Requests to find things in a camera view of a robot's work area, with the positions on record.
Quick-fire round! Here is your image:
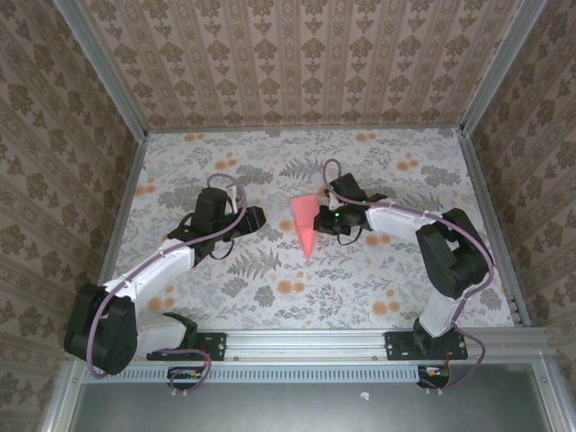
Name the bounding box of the pink paper sheet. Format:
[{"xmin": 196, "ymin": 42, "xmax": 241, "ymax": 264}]
[{"xmin": 290, "ymin": 193, "xmax": 324, "ymax": 261}]

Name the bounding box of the grey metal sheet panel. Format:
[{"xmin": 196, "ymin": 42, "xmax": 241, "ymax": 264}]
[{"xmin": 71, "ymin": 382, "xmax": 553, "ymax": 432}]

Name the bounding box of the floral patterned table cover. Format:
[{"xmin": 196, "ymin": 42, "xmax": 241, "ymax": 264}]
[{"xmin": 96, "ymin": 128, "xmax": 517, "ymax": 330}]

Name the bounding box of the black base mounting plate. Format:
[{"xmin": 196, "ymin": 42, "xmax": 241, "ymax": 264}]
[
  {"xmin": 147, "ymin": 331, "xmax": 227, "ymax": 363},
  {"xmin": 384, "ymin": 331, "xmax": 469, "ymax": 362}
]

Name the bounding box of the small electronics board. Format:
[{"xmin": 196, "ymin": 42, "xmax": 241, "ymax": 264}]
[
  {"xmin": 168, "ymin": 366, "xmax": 203, "ymax": 391},
  {"xmin": 418, "ymin": 364, "xmax": 451, "ymax": 388}
]

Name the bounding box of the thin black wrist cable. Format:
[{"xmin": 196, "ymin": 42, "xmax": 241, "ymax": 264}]
[
  {"xmin": 208, "ymin": 238, "xmax": 236, "ymax": 261},
  {"xmin": 337, "ymin": 227, "xmax": 365, "ymax": 247}
]

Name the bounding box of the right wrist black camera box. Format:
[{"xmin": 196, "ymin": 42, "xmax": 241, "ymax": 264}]
[{"xmin": 329, "ymin": 174, "xmax": 363, "ymax": 205}]

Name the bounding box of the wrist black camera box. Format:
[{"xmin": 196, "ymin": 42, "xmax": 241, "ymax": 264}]
[
  {"xmin": 195, "ymin": 187, "xmax": 228, "ymax": 229},
  {"xmin": 329, "ymin": 174, "xmax": 363, "ymax": 205}
]

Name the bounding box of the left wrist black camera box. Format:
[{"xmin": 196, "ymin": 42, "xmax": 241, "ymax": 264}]
[{"xmin": 195, "ymin": 187, "xmax": 228, "ymax": 229}]

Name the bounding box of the thin aluminium edge rail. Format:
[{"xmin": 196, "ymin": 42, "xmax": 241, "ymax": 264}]
[{"xmin": 146, "ymin": 127, "xmax": 464, "ymax": 135}]

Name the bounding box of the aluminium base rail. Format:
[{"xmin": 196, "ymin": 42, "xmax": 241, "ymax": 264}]
[{"xmin": 67, "ymin": 327, "xmax": 559, "ymax": 361}]

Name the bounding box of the aluminium side rail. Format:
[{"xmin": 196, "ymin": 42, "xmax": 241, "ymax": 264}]
[
  {"xmin": 456, "ymin": 128, "xmax": 532, "ymax": 328},
  {"xmin": 85, "ymin": 134, "xmax": 149, "ymax": 329}
]

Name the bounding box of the grey slotted cable duct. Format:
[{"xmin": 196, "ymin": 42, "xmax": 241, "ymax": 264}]
[{"xmin": 83, "ymin": 364, "xmax": 422, "ymax": 383}]

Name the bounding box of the aluminium frame post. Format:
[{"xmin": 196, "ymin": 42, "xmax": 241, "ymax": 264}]
[
  {"xmin": 51, "ymin": 0, "xmax": 149, "ymax": 140},
  {"xmin": 458, "ymin": 0, "xmax": 548, "ymax": 136}
]

